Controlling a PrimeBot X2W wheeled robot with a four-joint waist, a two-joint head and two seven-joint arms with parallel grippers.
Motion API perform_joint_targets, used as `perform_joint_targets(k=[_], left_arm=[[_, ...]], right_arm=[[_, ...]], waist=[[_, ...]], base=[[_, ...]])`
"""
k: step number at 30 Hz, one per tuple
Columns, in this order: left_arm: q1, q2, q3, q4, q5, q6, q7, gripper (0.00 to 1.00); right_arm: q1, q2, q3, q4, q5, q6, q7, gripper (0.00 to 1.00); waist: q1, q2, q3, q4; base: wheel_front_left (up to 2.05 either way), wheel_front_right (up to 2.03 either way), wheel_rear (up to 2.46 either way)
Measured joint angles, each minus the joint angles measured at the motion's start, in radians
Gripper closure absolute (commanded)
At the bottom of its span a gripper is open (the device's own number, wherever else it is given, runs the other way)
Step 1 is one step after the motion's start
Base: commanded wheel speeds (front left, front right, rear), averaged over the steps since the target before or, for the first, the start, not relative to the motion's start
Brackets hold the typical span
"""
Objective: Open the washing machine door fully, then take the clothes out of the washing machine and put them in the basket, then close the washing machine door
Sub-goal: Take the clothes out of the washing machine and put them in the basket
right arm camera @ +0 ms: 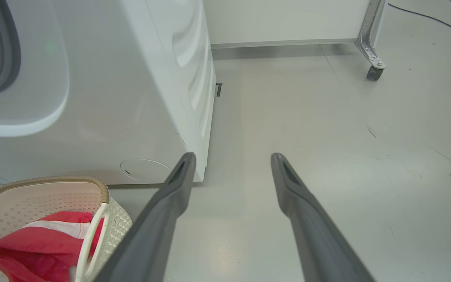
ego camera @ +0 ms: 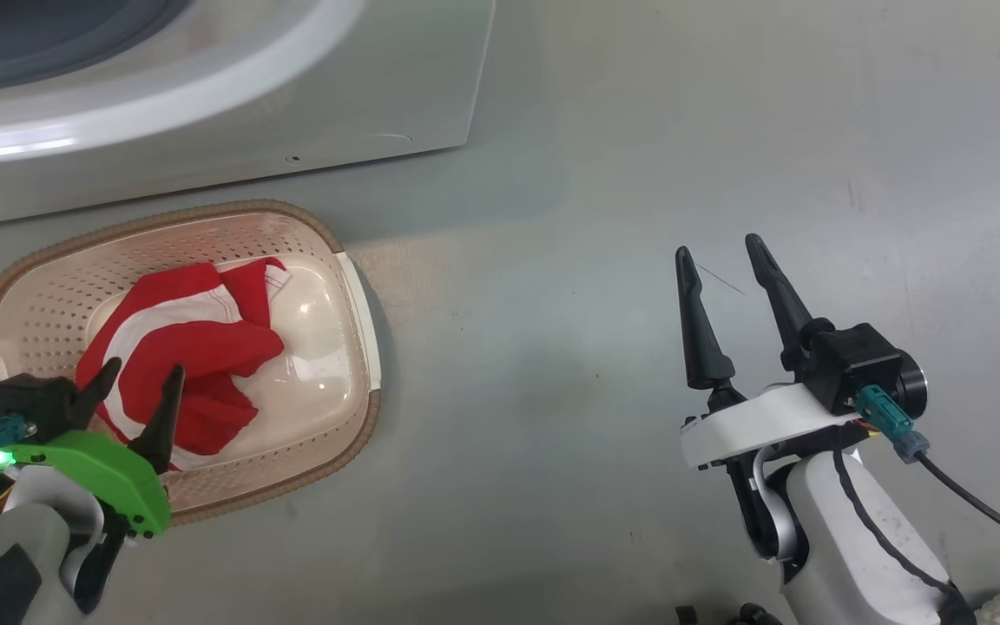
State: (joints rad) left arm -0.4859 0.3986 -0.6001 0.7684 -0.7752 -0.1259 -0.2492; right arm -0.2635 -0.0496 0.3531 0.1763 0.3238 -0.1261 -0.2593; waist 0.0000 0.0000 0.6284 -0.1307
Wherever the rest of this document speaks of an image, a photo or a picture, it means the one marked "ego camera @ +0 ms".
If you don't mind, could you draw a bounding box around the red and white garment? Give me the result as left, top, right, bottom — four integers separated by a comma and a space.
74, 255, 292, 470

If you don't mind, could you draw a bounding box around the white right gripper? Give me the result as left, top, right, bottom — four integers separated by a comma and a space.
674, 232, 866, 471

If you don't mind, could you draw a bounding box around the beige perforated laundry basket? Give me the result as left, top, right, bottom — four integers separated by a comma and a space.
0, 199, 383, 527

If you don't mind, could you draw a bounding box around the grey rubber door gasket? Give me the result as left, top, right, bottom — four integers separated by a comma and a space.
0, 0, 194, 98

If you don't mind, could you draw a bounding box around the black cable with teal connector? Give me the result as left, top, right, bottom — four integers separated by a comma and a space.
853, 384, 1000, 544

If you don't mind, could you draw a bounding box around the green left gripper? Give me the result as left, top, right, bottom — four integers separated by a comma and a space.
0, 355, 187, 537

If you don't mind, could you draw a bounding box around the white washing machine body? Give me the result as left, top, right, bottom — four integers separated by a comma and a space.
0, 0, 497, 232

